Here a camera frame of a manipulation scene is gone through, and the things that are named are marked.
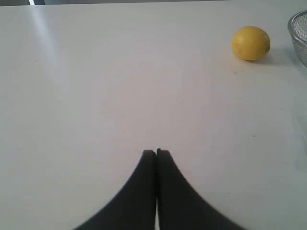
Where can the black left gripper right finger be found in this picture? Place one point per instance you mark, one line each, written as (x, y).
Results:
(180, 207)

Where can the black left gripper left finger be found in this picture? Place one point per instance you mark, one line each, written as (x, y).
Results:
(134, 206)

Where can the yellow lemon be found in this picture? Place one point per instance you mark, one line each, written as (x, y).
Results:
(250, 43)

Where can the oval metal mesh basket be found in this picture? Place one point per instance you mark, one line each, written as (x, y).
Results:
(297, 28)

